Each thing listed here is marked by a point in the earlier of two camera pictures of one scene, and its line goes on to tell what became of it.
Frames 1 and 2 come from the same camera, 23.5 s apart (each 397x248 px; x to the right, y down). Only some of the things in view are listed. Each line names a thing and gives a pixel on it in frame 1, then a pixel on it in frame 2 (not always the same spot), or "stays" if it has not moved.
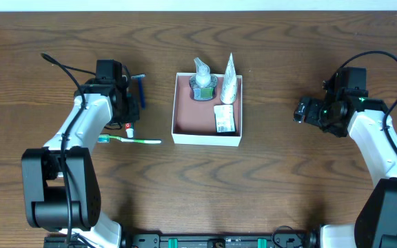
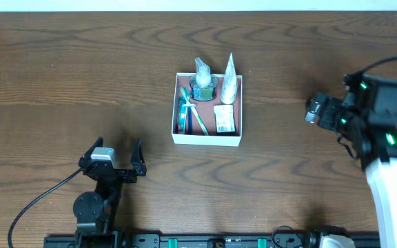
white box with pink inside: x=194 y=121 stays
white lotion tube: x=229 y=92 stays
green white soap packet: x=225 y=119 stays
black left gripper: x=131 y=112 → x=114 y=172
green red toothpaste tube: x=129 y=130 → x=182 y=115
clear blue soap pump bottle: x=202 y=85 stays
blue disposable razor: x=140 y=78 → x=189 y=117
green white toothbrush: x=105 y=138 → x=185 y=90
